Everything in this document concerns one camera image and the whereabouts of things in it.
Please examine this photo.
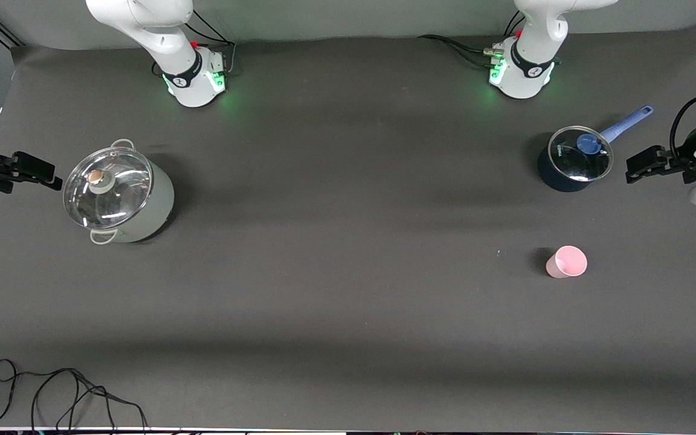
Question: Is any pink plastic cup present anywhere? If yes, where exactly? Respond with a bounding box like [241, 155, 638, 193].
[545, 245, 588, 279]

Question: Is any glass lid with blue knob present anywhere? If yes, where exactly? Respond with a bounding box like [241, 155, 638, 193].
[549, 126, 614, 182]

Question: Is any glass lid with tan knob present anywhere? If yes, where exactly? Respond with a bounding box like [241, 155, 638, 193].
[63, 147, 153, 229]

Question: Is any dark blue saucepan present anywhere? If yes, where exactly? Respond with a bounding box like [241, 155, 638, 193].
[536, 105, 654, 193]

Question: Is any grey green stockpot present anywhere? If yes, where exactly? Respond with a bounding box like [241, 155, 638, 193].
[63, 139, 175, 245]

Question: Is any dark grey table mat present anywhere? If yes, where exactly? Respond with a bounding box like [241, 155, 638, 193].
[0, 21, 696, 431]

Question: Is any grey metal frame rail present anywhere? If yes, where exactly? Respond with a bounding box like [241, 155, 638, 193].
[0, 6, 24, 49]

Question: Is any loose thin black cable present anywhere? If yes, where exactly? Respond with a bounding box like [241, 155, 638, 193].
[0, 359, 149, 433]

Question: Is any black base cable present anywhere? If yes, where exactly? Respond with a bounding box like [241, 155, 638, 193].
[417, 34, 498, 67]
[502, 9, 524, 37]
[182, 9, 237, 76]

